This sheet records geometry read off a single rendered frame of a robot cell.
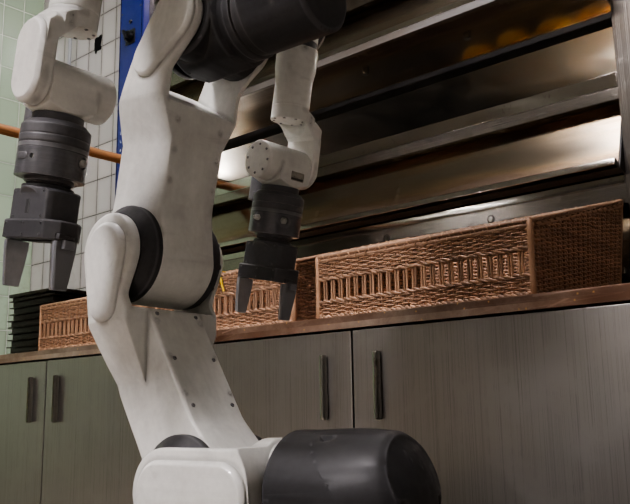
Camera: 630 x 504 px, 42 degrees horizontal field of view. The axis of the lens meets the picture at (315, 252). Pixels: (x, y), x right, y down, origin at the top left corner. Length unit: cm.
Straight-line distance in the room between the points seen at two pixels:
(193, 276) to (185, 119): 23
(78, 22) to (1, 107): 294
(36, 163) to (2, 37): 311
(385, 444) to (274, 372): 99
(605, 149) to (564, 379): 78
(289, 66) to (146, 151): 32
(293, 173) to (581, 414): 64
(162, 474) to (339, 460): 25
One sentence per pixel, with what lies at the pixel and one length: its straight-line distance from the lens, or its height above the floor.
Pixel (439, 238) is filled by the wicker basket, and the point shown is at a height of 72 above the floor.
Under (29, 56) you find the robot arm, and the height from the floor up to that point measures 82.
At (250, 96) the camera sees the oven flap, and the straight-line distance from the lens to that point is 275.
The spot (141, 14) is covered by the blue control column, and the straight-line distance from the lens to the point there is 357.
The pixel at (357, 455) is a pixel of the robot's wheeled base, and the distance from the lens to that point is 95.
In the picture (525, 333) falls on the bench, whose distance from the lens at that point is 155.
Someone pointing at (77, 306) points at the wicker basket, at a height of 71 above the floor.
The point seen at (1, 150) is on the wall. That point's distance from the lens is 400.
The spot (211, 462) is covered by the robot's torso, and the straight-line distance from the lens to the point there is 104.
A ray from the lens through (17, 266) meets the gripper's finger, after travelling 116.
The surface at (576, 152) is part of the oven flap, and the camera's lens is 217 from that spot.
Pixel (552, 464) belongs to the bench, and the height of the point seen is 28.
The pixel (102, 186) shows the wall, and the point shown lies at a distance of 357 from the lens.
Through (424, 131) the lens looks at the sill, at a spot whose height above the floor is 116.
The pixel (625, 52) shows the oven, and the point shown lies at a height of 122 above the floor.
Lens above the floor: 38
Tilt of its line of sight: 11 degrees up
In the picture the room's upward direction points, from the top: 1 degrees counter-clockwise
